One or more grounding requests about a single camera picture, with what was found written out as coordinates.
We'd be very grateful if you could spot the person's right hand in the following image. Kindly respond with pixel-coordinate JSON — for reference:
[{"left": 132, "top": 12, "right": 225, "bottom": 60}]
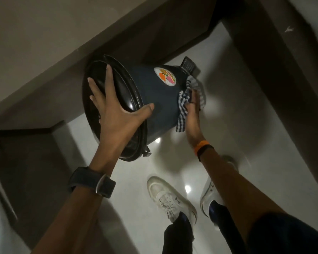
[{"left": 185, "top": 89, "right": 205, "bottom": 148}]

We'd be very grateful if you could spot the person's left hand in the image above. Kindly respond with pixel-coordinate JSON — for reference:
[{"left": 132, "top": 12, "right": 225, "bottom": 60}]
[{"left": 87, "top": 64, "right": 155, "bottom": 167}]

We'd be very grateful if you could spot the blue checked cloth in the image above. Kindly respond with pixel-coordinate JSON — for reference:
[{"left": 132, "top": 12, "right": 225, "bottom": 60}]
[{"left": 175, "top": 75, "right": 206, "bottom": 133}]

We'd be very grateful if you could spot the dark blue pedal bin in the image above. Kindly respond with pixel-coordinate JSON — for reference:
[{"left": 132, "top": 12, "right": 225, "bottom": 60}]
[{"left": 82, "top": 54, "right": 201, "bottom": 162}]

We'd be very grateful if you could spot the person's left forearm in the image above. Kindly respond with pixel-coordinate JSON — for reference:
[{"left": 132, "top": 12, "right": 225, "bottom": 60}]
[{"left": 30, "top": 156, "right": 122, "bottom": 254}]

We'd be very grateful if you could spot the person's right forearm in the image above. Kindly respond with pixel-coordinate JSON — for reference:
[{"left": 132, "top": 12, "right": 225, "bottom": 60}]
[{"left": 199, "top": 147, "right": 289, "bottom": 244}]

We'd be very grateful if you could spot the orange wristband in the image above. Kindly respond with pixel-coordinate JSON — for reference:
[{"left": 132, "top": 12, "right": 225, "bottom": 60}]
[{"left": 193, "top": 140, "right": 210, "bottom": 156}]

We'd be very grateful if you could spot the black wristband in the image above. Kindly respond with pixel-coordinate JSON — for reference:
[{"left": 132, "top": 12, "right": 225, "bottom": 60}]
[{"left": 197, "top": 144, "right": 214, "bottom": 162}]

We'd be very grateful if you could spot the dark smartwatch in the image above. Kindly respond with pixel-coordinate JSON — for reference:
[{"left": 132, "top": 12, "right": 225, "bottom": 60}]
[{"left": 67, "top": 167, "right": 116, "bottom": 199}]

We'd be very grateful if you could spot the white sneaker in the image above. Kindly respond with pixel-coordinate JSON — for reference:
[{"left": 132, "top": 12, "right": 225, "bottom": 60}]
[
  {"left": 147, "top": 176, "right": 198, "bottom": 226},
  {"left": 200, "top": 155, "right": 239, "bottom": 218}
]

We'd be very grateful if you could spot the dark trouser leg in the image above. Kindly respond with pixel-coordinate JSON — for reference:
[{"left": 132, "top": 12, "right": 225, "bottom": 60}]
[
  {"left": 209, "top": 200, "right": 248, "bottom": 254},
  {"left": 162, "top": 211, "right": 195, "bottom": 254}
]

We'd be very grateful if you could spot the dark short sleeve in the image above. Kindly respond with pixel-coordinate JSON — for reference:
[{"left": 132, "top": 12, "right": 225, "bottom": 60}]
[{"left": 246, "top": 212, "right": 318, "bottom": 254}]

